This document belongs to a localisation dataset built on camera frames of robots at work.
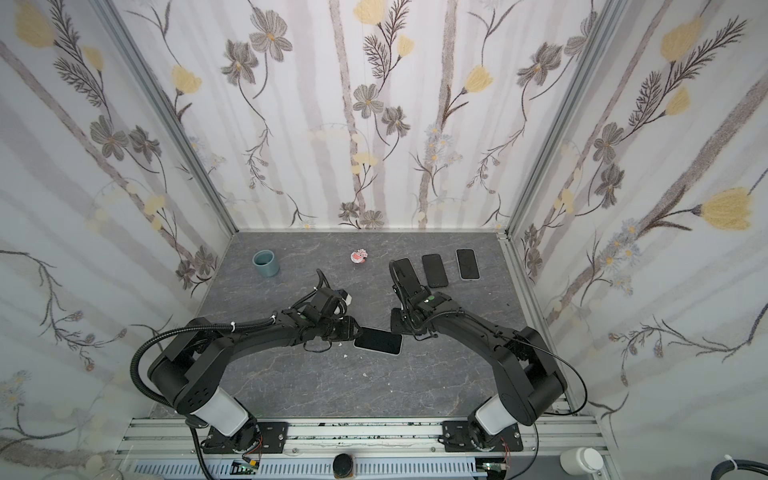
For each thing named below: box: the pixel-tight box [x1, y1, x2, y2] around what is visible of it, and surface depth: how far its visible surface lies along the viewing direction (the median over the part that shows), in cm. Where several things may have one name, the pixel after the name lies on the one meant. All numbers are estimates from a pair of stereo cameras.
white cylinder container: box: [560, 447, 604, 475], surface depth 65 cm
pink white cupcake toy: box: [350, 248, 368, 263], surface depth 113 cm
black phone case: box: [422, 253, 449, 288], surface depth 113 cm
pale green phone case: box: [353, 327, 403, 357], surface depth 92 cm
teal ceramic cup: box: [252, 249, 280, 277], surface depth 107 cm
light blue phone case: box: [455, 248, 481, 281], surface depth 113 cm
